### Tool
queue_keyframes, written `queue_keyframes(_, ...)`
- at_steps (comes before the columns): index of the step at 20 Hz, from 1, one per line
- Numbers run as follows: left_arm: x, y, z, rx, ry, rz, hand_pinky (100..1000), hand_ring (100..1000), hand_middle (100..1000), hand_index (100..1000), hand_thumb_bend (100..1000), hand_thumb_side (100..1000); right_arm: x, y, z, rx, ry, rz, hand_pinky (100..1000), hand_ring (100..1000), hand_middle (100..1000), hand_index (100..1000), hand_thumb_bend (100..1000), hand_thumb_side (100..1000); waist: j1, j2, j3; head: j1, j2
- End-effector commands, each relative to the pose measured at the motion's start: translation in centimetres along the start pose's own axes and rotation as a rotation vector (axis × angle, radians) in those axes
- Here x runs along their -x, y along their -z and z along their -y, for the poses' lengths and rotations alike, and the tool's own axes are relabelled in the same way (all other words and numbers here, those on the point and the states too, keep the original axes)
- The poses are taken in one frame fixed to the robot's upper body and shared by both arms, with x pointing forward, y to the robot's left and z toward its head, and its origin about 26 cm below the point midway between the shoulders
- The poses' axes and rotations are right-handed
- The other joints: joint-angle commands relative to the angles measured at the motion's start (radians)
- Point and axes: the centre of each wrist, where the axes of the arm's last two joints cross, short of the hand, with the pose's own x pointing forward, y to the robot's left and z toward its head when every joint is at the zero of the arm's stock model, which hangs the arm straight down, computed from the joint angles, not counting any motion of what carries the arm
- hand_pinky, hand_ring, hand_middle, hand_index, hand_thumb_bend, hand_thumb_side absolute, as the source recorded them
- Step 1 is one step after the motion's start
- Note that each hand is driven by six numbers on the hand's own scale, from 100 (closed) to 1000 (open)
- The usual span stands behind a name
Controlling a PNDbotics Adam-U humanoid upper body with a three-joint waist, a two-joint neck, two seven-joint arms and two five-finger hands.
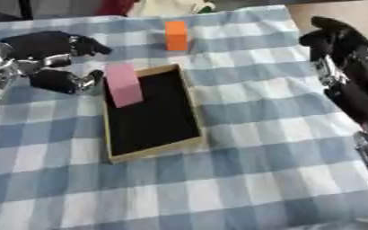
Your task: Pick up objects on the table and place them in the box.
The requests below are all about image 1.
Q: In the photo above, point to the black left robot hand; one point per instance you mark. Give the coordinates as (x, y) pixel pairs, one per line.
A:
(35, 45)

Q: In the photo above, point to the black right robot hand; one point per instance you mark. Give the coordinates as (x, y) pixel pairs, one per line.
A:
(339, 42)

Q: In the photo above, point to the pink rectangular block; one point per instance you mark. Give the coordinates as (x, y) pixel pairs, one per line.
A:
(123, 85)

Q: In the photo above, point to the cardboard box with black inside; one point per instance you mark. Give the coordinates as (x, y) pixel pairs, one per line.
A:
(150, 116)

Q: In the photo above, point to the red fabric object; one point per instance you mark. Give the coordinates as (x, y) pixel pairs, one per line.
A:
(116, 6)

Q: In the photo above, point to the white and green object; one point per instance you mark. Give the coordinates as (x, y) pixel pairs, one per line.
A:
(166, 7)

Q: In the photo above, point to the orange rectangular block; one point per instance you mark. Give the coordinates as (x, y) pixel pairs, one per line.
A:
(176, 36)

